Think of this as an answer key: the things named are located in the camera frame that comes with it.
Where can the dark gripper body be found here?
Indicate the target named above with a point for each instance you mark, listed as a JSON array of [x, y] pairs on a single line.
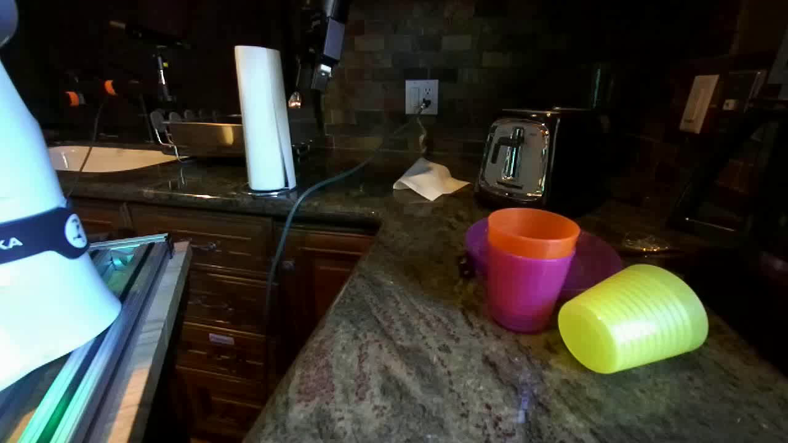
[[325, 33]]

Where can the purple plastic plate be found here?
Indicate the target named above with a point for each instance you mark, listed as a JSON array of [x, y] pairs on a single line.
[[595, 260]]

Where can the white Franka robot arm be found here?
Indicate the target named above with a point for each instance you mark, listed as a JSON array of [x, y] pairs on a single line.
[[39, 164]]

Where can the silver and black toaster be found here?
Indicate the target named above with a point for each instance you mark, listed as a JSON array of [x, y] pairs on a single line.
[[525, 160]]

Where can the white paper towel roll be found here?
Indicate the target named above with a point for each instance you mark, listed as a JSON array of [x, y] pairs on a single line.
[[264, 113]]

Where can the metal pot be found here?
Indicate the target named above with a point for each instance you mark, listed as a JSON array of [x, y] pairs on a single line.
[[206, 138]]

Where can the white paper napkin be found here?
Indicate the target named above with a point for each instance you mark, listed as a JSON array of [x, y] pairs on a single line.
[[431, 181]]

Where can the black tripod with orange rings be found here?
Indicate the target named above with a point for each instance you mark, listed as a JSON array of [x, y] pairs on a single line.
[[90, 91]]

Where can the orange plastic cup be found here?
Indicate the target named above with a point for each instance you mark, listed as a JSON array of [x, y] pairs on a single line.
[[532, 235]]

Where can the brown wooden base cabinet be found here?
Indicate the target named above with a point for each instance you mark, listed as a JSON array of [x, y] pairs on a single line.
[[229, 311]]

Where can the magenta plastic cup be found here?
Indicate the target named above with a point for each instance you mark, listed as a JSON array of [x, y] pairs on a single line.
[[525, 290]]

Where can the yellow-green ribbed plastic cup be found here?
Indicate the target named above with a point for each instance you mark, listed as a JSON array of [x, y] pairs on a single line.
[[635, 320]]

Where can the white wall power outlet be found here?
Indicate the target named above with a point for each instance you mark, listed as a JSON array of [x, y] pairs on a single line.
[[421, 94]]

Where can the white light switch plate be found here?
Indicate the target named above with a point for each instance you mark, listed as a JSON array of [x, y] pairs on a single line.
[[698, 103]]

